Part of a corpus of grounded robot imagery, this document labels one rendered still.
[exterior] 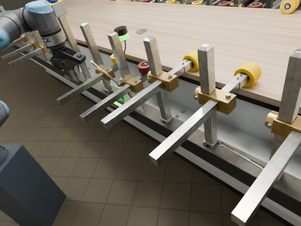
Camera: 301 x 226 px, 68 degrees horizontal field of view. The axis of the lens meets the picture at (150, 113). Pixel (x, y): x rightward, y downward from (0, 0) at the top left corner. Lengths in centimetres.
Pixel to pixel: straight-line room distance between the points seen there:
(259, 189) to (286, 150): 13
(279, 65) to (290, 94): 43
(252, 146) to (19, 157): 128
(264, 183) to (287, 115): 20
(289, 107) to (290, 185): 32
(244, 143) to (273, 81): 30
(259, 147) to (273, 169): 49
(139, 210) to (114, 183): 31
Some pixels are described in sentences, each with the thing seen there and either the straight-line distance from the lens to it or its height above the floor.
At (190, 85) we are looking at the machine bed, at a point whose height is 78.
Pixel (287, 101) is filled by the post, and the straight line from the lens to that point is 65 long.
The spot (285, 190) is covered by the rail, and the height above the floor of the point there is 70.
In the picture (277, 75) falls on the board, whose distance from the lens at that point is 100.
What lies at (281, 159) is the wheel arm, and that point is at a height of 96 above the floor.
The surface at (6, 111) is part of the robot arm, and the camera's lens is 160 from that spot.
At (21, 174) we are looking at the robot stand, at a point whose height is 48.
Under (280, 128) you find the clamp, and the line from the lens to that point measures 70.
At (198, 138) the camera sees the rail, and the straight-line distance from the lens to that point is 99.
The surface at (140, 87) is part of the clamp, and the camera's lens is 112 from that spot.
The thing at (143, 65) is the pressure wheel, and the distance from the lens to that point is 117.
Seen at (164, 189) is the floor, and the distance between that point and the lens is 170.
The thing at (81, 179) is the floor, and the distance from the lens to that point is 199.
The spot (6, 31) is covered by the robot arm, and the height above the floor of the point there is 125.
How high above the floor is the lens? 143
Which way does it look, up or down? 39 degrees down
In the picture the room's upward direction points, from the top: 16 degrees counter-clockwise
